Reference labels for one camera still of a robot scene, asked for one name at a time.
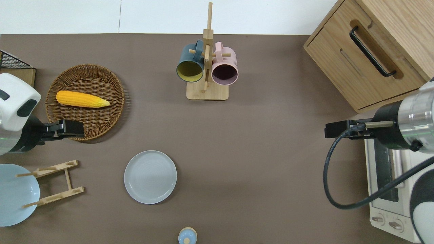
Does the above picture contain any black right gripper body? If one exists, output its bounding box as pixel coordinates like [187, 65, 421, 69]
[349, 119, 375, 140]

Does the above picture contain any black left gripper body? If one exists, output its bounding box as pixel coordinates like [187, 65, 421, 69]
[40, 120, 67, 142]

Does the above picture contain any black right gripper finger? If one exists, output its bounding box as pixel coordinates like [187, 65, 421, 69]
[325, 120, 350, 131]
[325, 129, 350, 139]

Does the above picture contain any gray plate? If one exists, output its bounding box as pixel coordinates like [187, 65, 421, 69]
[124, 150, 177, 205]

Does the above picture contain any light blue plate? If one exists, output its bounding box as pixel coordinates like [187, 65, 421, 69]
[0, 164, 40, 227]

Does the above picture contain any yellow corn cob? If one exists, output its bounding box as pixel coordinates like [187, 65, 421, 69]
[56, 90, 111, 108]

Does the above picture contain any wooden dish rack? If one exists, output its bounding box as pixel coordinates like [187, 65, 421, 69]
[16, 160, 85, 208]

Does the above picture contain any brown wicker basket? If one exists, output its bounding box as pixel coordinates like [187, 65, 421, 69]
[45, 64, 125, 142]

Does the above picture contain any wooden cabinet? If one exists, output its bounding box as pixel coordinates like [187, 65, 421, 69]
[303, 0, 434, 114]

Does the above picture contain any white toaster oven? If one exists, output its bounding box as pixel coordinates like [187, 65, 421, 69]
[364, 136, 424, 244]

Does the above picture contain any brown table mat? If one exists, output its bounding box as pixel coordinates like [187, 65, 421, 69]
[0, 33, 422, 244]

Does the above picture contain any pink mug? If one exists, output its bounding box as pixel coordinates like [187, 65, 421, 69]
[211, 41, 239, 86]

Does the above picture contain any wooden mug tree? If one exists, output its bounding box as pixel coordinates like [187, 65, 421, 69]
[186, 2, 229, 101]

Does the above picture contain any teal mug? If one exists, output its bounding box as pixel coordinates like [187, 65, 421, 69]
[176, 40, 205, 83]

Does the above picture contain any thick black cable with connector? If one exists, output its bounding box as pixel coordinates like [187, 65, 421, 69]
[323, 121, 434, 209]

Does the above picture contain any white oven door handle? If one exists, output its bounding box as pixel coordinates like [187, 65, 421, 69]
[392, 149, 406, 189]

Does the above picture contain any wire grid box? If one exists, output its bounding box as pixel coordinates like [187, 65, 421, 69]
[0, 50, 36, 88]

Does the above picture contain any black cabinet handle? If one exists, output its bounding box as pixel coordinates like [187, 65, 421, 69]
[349, 26, 397, 78]

